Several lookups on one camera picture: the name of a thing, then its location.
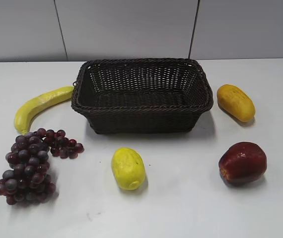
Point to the dark red apple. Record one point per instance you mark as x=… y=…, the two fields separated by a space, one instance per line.
x=242 y=163

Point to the yellow-green mango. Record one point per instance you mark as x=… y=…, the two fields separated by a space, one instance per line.
x=128 y=169

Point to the yellow plastic banana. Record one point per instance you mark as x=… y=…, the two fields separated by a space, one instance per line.
x=33 y=107

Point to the purple grape bunch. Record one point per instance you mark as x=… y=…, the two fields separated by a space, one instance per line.
x=28 y=180

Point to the orange-yellow mango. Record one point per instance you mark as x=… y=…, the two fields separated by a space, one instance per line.
x=235 y=102

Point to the black wicker basket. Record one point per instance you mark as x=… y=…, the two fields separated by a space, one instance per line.
x=151 y=95

